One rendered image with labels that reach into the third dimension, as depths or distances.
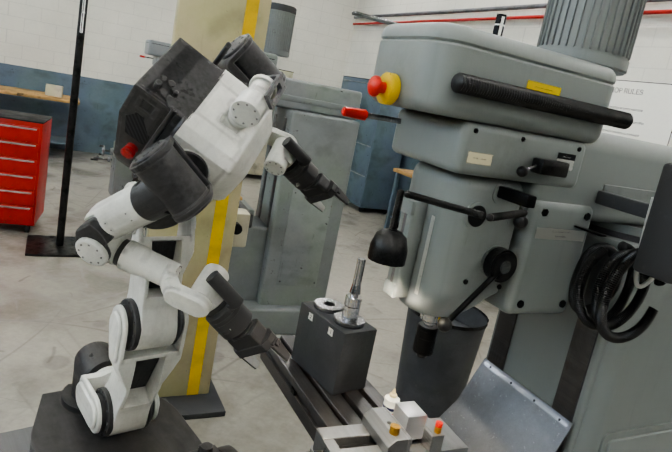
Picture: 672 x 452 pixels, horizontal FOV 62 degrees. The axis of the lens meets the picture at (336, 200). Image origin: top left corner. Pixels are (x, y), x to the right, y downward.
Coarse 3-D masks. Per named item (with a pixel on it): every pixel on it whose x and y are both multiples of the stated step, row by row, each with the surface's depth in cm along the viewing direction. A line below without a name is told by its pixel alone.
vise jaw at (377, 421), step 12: (372, 408) 133; (384, 408) 134; (372, 420) 130; (384, 420) 129; (396, 420) 130; (372, 432) 128; (384, 432) 126; (384, 444) 123; (396, 444) 123; (408, 444) 124
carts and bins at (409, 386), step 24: (408, 312) 326; (480, 312) 337; (408, 336) 323; (456, 336) 306; (480, 336) 315; (408, 360) 322; (432, 360) 312; (456, 360) 311; (408, 384) 322; (432, 384) 314; (456, 384) 316; (432, 408) 318
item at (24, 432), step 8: (8, 432) 192; (16, 432) 193; (24, 432) 194; (0, 440) 188; (8, 440) 188; (16, 440) 189; (24, 440) 190; (0, 448) 184; (8, 448) 185; (16, 448) 186; (24, 448) 186
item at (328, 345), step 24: (312, 312) 165; (336, 312) 165; (312, 336) 164; (336, 336) 155; (360, 336) 156; (312, 360) 164; (336, 360) 155; (360, 360) 159; (336, 384) 156; (360, 384) 162
